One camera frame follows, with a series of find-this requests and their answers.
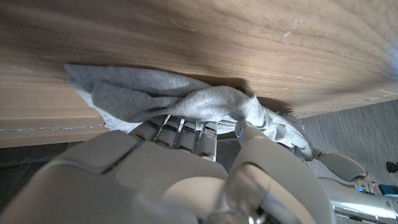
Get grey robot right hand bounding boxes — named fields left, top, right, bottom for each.
left=0, top=114, right=340, bottom=224

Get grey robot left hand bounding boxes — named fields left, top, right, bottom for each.
left=292, top=146, right=398, bottom=222

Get grey fabric shorts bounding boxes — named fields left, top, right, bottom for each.
left=63, top=63, right=315, bottom=162

